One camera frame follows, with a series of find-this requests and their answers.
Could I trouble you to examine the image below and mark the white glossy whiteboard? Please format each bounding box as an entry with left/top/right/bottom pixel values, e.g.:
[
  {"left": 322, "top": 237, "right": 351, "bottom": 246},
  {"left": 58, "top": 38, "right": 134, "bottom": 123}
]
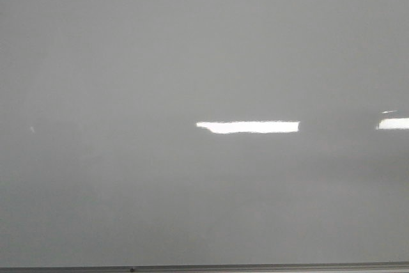
[{"left": 1, "top": 0, "right": 408, "bottom": 267}]

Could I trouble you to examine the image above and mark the grey aluminium whiteboard frame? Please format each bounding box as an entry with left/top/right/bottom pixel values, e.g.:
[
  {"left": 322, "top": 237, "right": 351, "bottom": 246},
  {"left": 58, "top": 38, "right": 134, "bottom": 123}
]
[{"left": 1, "top": 261, "right": 408, "bottom": 272}]

